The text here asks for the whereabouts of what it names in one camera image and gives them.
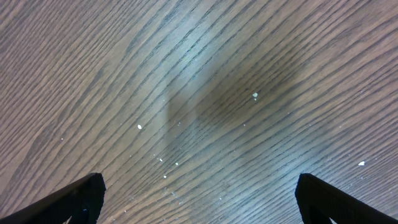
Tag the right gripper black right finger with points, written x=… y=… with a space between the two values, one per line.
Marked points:
x=320 y=202

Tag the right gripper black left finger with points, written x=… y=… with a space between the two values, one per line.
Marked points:
x=78 y=202

